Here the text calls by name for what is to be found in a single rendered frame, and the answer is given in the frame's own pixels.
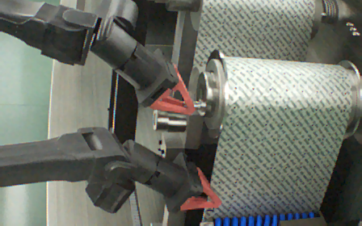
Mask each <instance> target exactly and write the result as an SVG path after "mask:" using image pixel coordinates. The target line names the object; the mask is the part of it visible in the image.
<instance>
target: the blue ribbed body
mask: <svg viewBox="0 0 362 226"><path fill-rule="evenodd" d="M317 217H318V216H314V213H313V212H312V211H311V212H309V214H308V216H307V213H306V212H303V213H301V218H300V214H299V213H295V214H294V217H293V216H292V214H287V217H286V219H285V215H284V214H281V215H280V216H279V219H278V216H277V215H273V216H272V217H271V219H270V216H269V215H265V216H264V217H263V219H262V216H256V219H254V217H253V216H250V217H249V218H248V222H246V218H245V216H242V217H241V219H240V222H238V218H237V217H234V218H233V219H232V223H230V222H229V218H228V217H225V218H224V222H223V224H222V223H221V218H219V217H217V218H216V219H215V224H214V226H278V224H279V222H280V220H299V219H306V218H317Z"/></svg>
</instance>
